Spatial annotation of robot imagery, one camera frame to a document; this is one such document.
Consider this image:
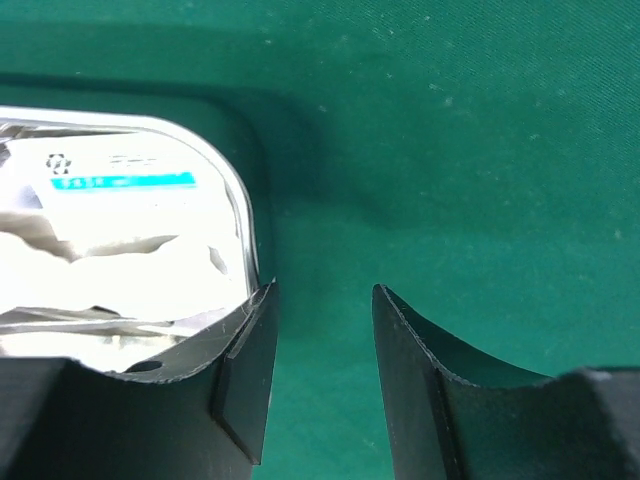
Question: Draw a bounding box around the white green sachet packet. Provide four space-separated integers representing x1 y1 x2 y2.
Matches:
1 132 237 250

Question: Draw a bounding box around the stainless steel tray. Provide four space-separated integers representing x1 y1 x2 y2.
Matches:
1 105 259 372

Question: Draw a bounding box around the green surgical cloth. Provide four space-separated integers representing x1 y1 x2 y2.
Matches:
1 1 639 479

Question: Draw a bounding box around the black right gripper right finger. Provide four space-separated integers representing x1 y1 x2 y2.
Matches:
372 285 639 479

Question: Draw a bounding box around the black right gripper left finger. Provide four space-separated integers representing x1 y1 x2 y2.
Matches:
1 283 279 479

